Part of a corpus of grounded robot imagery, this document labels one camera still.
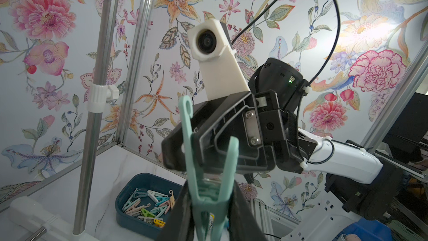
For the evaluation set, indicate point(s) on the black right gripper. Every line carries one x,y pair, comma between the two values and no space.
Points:
268,136

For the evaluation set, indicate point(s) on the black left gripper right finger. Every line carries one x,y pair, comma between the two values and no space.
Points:
243,225

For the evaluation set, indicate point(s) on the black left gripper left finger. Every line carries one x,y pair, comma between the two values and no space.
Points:
180,225

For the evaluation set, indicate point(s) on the mint green clothespin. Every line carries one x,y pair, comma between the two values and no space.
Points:
210,200

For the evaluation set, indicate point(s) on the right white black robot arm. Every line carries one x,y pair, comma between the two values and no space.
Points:
359,183

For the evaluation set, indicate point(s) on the dark teal clothespin bin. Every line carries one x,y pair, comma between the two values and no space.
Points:
142,206

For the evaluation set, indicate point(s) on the metal clothes rack white joints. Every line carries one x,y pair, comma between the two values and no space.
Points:
30,214

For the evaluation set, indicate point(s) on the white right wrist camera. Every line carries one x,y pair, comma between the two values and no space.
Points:
210,46

